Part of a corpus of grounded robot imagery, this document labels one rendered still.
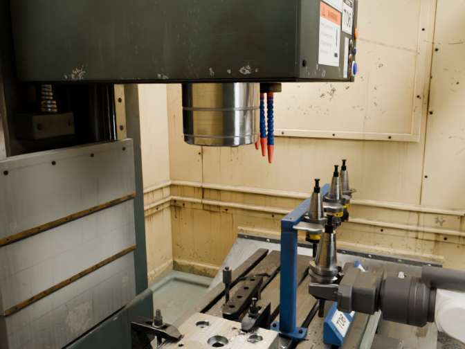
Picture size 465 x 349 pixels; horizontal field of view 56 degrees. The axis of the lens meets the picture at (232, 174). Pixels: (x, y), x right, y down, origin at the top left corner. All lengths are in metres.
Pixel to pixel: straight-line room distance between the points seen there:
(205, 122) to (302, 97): 1.09
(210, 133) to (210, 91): 0.08
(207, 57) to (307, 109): 1.15
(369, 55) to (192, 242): 1.22
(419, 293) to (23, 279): 0.85
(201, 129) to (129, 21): 0.24
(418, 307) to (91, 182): 0.84
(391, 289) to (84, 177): 0.79
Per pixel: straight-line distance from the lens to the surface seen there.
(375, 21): 1.84
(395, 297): 0.85
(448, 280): 0.86
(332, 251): 0.87
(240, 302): 1.29
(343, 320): 1.30
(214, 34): 0.78
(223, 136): 0.84
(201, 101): 0.84
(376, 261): 1.95
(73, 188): 1.19
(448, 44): 1.81
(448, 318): 0.84
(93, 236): 1.28
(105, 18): 0.92
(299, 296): 1.48
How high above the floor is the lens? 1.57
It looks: 12 degrees down
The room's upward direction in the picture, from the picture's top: straight up
